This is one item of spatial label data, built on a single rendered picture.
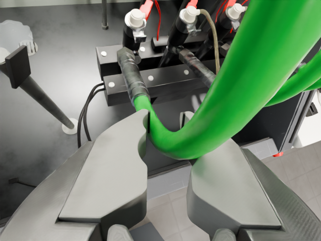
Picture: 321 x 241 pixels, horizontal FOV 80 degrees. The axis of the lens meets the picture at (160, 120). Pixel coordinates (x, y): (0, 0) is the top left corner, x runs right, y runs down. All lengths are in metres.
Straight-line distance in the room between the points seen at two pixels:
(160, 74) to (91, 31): 0.28
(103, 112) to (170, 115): 0.18
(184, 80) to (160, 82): 0.05
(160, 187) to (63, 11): 0.52
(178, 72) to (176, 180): 0.22
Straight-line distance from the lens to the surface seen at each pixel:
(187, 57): 0.32
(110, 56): 0.41
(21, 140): 0.54
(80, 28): 0.63
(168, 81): 0.40
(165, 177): 0.40
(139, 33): 0.28
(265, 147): 0.52
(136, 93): 0.17
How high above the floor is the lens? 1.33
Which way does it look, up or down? 71 degrees down
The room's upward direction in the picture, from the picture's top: 50 degrees clockwise
